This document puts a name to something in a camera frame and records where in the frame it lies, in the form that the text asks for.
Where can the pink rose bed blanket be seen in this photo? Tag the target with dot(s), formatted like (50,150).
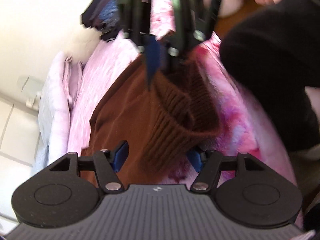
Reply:
(245,125)

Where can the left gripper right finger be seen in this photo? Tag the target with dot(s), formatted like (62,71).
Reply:
(207,165)

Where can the stack of folded dark clothes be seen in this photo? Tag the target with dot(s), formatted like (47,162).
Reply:
(103,15)

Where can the person's black trousers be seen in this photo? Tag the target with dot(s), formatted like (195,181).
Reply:
(275,54)

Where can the striped white duvet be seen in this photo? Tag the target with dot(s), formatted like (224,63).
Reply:
(58,97)

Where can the brown knitted vest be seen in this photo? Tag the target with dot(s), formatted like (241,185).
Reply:
(161,123)

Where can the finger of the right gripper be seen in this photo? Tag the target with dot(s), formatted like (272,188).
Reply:
(182,41)
(140,34)

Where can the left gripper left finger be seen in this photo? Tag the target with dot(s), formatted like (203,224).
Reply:
(107,164)

